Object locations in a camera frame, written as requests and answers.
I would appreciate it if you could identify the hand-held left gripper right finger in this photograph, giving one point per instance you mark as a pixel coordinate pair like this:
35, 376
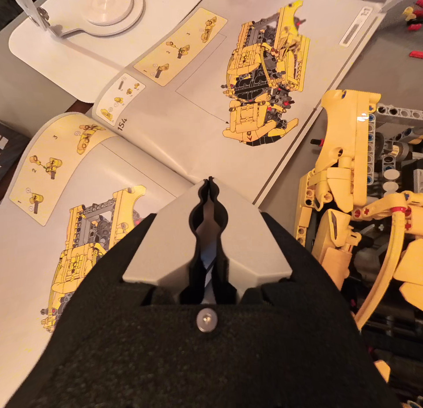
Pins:
254, 249

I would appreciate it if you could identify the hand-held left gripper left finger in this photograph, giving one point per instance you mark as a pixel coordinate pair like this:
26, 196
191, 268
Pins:
162, 249

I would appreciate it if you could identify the instruction booklet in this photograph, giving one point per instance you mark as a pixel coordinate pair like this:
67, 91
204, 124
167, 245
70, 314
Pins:
185, 117

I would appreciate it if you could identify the yellow brick toy car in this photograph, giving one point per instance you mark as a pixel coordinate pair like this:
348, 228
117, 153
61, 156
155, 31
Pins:
343, 143

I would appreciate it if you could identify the brown desk divider strip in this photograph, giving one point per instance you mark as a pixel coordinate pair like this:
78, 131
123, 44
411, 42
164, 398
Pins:
79, 107

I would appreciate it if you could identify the scattered small coloured pins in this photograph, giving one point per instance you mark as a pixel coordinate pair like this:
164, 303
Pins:
415, 53

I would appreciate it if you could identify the white folding stand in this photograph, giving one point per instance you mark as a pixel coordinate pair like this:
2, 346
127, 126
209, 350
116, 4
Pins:
43, 60

